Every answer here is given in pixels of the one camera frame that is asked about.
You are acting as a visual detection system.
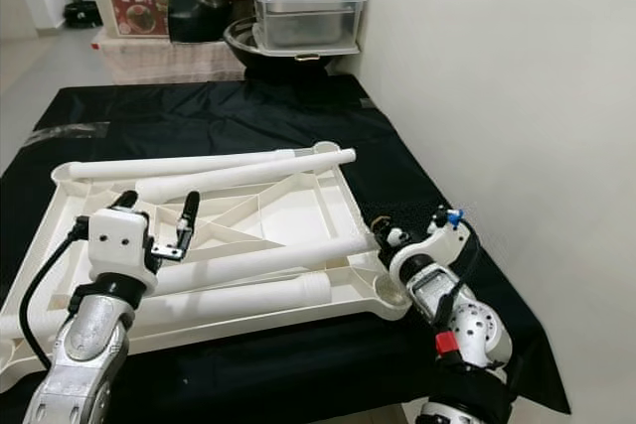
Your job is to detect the black tablecloth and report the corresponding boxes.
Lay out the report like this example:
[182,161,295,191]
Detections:
[0,74,572,424]

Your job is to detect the clear tape strip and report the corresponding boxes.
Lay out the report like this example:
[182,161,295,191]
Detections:
[35,121,110,147]

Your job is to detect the black wok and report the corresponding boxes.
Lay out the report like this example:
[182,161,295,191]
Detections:
[224,17,359,83]

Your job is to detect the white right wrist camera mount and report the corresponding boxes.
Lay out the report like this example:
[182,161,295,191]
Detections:
[388,208,474,284]

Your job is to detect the white plastic table top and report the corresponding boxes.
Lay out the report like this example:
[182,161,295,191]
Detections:
[0,141,414,393]

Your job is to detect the red printed carton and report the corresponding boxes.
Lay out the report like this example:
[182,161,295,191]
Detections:
[104,0,175,38]

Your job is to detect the clear plastic storage container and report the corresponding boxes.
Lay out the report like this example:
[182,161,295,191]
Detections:
[251,0,369,54]

